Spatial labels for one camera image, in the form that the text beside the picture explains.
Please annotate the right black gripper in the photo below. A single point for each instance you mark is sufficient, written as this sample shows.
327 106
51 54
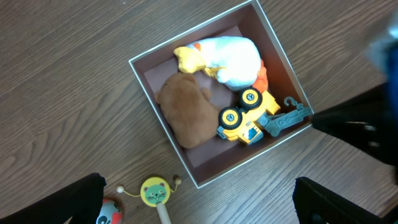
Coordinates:
366 121

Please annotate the yellow toy crane truck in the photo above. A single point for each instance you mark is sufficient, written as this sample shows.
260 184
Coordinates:
257 114

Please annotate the red ball toy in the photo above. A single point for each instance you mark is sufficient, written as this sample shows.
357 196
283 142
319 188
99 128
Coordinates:
110 213

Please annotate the white box pink interior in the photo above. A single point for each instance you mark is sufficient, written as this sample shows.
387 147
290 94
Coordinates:
216 157

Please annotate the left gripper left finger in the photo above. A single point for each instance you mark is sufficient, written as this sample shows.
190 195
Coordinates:
79 202

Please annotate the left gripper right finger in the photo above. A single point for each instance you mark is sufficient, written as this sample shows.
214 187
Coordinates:
316 204

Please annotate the brown plush toy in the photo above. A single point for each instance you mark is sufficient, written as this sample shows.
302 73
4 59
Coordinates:
187 108

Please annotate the yellow cat rattle drum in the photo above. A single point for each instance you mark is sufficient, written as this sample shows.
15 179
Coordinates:
155 191

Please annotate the white plush duck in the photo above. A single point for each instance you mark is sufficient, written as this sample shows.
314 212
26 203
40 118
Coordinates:
231 60

